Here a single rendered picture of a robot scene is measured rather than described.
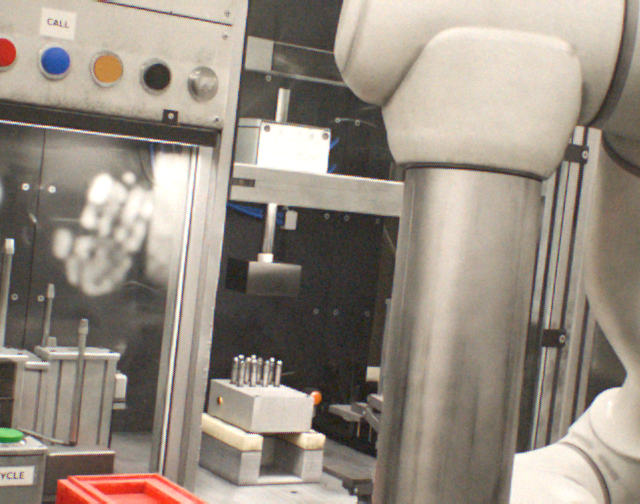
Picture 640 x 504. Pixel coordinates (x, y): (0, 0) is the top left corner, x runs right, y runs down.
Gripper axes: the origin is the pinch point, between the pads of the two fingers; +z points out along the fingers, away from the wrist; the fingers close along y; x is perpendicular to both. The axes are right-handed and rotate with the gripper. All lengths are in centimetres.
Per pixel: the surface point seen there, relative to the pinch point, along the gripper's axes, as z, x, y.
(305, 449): 14.9, -3.7, -4.4
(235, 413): 20.7, 4.6, -0.6
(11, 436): -8.1, 46.6, 3.3
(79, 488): -2.9, 36.5, -3.7
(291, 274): 22.2, -2.8, 18.9
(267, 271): 22.2, 1.2, 19.1
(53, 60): 2, 42, 42
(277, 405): 16.1, 0.9, 1.5
